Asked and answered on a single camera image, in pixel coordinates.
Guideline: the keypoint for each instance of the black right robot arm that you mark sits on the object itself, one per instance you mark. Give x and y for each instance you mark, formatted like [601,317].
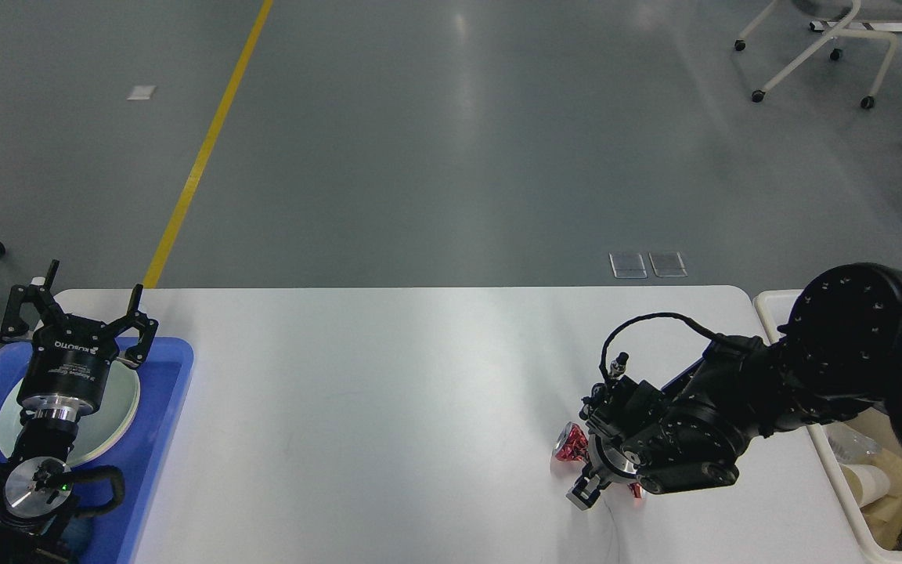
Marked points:
[840,353]

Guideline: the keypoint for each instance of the light green plate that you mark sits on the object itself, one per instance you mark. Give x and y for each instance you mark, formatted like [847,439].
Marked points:
[98,432]

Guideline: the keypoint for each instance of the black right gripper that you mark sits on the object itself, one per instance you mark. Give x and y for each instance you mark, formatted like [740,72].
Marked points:
[604,466]

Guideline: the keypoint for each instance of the floor outlet cover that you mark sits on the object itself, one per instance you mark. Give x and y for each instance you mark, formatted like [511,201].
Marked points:
[668,264]
[628,266]

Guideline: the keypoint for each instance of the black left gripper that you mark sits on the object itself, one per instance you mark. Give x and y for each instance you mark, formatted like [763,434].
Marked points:
[67,376]

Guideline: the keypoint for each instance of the white plastic bin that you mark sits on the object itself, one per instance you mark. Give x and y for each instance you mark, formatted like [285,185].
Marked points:
[773,309]

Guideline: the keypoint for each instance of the silver foil bag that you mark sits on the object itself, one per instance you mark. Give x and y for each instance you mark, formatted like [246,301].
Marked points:
[851,447]

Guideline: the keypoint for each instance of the white paper cup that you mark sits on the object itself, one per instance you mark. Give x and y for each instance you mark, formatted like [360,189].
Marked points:
[868,483]

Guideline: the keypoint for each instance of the floor outlet cover right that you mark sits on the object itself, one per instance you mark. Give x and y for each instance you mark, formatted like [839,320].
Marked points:
[668,264]

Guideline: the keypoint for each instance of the floor outlet cover left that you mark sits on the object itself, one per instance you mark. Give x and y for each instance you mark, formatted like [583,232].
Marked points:
[628,266]

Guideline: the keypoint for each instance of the white office chair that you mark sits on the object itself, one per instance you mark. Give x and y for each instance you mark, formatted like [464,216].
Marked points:
[861,20]

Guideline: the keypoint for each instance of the blue plastic tray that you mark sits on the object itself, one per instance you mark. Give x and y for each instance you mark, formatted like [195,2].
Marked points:
[140,454]

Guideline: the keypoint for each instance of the red foil wrapper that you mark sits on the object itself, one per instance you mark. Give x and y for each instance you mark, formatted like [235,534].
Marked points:
[571,447]

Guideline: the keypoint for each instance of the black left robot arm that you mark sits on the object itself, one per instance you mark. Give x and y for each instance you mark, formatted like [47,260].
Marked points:
[41,494]

